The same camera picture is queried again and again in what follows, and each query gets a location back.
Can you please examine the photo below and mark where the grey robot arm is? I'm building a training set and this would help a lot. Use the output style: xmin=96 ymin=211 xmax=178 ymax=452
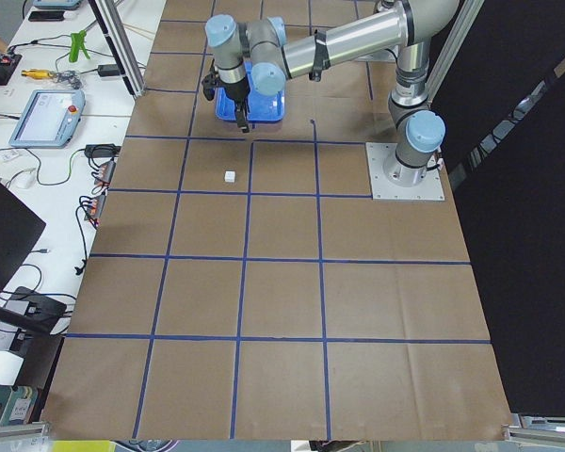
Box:
xmin=202 ymin=0 xmax=459 ymax=187

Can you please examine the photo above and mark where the white toy block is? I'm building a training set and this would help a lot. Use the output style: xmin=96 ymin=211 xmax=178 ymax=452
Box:
xmin=224 ymin=170 xmax=235 ymax=183

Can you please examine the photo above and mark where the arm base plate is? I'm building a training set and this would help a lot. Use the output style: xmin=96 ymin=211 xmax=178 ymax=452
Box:
xmin=365 ymin=142 xmax=445 ymax=202

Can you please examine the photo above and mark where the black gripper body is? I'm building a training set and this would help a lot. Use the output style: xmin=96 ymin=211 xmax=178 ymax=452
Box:
xmin=202 ymin=59 xmax=250 ymax=105

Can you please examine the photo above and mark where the blue plastic tray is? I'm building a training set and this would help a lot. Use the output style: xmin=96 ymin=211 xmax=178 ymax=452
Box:
xmin=215 ymin=61 xmax=285 ymax=122

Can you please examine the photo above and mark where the yellow tool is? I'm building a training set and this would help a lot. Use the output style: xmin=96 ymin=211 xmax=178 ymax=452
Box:
xmin=21 ymin=69 xmax=54 ymax=80

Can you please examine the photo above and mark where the green handled reach grabber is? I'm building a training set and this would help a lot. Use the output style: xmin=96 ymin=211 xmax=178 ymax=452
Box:
xmin=68 ymin=29 xmax=90 ymax=63

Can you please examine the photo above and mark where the black monitor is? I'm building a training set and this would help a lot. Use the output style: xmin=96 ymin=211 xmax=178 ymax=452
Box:
xmin=0 ymin=183 xmax=66 ymax=334

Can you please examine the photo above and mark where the teach pendant tablet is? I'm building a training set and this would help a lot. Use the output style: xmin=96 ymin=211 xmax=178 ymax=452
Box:
xmin=8 ymin=89 xmax=86 ymax=149

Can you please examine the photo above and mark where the black power adapter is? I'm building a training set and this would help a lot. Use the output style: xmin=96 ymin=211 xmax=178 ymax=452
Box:
xmin=97 ymin=64 xmax=121 ymax=78

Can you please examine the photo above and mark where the aluminium frame post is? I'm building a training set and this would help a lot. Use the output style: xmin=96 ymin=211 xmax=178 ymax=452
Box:
xmin=89 ymin=0 xmax=146 ymax=99

